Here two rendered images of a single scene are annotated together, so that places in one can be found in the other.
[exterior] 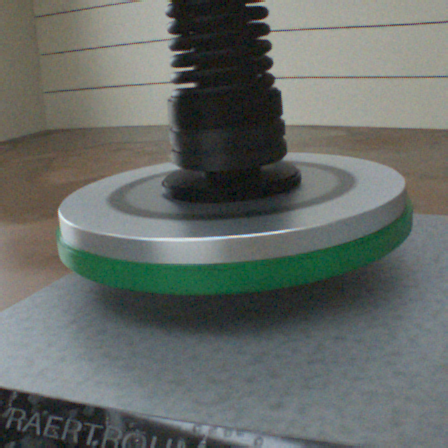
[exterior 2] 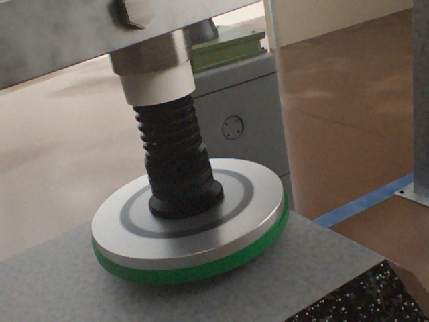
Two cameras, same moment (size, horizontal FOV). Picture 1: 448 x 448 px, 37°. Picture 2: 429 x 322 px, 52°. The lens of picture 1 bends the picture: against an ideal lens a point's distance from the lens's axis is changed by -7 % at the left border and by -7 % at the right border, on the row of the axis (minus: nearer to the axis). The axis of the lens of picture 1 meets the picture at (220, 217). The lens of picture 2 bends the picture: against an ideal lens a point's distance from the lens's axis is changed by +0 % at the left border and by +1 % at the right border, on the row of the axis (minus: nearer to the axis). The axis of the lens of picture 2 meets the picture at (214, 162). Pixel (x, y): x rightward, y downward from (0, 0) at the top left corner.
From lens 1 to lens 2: 78 cm
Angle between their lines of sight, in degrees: 114
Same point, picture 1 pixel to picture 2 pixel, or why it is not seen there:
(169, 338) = not seen: hidden behind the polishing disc
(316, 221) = (103, 206)
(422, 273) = (111, 300)
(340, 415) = (71, 235)
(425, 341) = (70, 267)
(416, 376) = (61, 255)
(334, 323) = not seen: hidden behind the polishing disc
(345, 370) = (86, 243)
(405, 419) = (52, 245)
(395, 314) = (95, 270)
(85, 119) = not seen: outside the picture
